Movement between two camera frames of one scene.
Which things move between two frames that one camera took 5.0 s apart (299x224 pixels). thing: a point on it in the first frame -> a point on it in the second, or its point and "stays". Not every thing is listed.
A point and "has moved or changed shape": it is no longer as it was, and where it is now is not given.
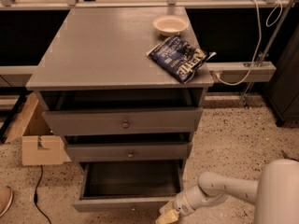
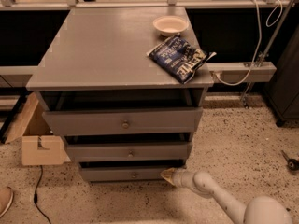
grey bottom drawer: x=129 y=186 has moved or changed shape
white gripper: x=182 y=204 -> x=177 y=177
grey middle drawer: x=128 y=151 stays
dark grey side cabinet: x=283 y=94 stays
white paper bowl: x=170 y=25 stays
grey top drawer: x=124 y=121 stays
